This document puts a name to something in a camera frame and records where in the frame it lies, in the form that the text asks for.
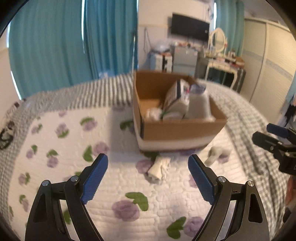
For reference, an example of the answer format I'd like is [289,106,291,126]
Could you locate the white dotted sock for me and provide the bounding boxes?
[147,156,171,181]

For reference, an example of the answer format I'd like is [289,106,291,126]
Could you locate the white green plush sock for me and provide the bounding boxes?
[161,111,184,121]

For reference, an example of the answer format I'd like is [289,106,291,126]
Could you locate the small white sock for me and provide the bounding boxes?
[145,108,163,121]

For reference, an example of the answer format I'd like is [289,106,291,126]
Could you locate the person's right hand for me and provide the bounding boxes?
[285,176,295,205]

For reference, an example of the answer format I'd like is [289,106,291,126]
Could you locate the hanging clothes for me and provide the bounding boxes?
[278,75,295,129]

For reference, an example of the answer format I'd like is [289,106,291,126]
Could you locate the white sock blue trim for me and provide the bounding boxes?
[185,84,215,122]

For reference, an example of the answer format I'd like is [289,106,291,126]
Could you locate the white dressing table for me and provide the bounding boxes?
[194,57,239,89]

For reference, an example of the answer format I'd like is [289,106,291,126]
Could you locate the cream louvered wardrobe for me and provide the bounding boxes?
[240,18,295,123]

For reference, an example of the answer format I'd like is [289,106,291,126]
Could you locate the white floral quilted mat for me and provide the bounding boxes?
[6,105,250,241]

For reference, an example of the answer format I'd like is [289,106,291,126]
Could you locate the black white hair accessory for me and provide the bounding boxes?
[0,120,16,150]

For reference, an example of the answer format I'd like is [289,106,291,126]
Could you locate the brown cardboard box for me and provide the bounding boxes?
[132,70,227,152]

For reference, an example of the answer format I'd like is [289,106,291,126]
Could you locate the white oval vanity mirror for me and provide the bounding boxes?
[208,28,228,54]

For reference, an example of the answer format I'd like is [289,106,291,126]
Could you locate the grey mini fridge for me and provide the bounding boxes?
[172,46,198,76]

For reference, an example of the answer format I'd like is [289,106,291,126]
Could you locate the right teal curtain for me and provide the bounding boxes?
[215,0,244,56]

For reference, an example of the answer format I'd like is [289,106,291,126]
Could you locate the white suitcase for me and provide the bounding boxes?
[150,53,173,73]

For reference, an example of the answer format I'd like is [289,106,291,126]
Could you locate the grey checkered bed cover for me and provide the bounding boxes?
[1,75,288,237]

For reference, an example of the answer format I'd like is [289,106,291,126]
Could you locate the clear plastic bag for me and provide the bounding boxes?
[153,39,171,53]

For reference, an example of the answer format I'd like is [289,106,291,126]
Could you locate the large teal curtain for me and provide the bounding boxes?
[9,1,92,98]

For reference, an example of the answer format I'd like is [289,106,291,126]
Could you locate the middle teal curtain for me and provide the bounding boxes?
[83,0,137,79]

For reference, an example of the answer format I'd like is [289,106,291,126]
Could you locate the black wall television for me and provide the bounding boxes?
[171,13,210,42]

